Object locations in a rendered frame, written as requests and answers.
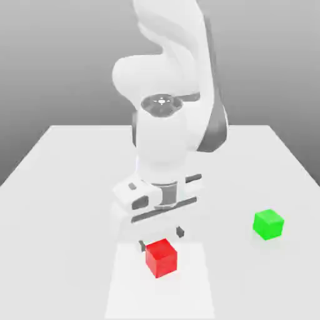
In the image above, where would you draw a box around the small green cube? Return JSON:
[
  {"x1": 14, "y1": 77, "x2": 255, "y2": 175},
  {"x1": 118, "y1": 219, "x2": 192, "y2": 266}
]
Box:
[{"x1": 252, "y1": 208, "x2": 285, "y2": 241}]

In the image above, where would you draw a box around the small red cube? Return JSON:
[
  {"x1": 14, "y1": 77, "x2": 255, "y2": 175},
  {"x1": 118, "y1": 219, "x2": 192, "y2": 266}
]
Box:
[{"x1": 145, "y1": 237, "x2": 179, "y2": 279}]

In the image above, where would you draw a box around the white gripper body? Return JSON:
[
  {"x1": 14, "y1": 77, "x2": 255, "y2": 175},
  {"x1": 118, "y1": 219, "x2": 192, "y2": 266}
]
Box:
[{"x1": 121, "y1": 195, "x2": 201, "y2": 239}]

